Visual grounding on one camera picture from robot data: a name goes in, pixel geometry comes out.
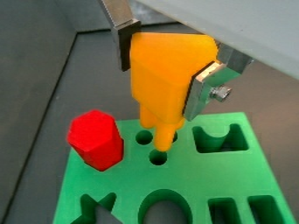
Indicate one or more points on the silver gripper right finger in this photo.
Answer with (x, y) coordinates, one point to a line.
(208, 82)

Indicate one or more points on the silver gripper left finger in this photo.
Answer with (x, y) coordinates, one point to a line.
(124, 26)

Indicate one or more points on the red hexagonal peg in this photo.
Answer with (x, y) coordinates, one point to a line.
(94, 139)

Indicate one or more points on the yellow three prong object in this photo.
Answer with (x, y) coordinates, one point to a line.
(164, 61)

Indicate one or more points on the green insertion board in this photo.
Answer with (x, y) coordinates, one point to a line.
(213, 173)

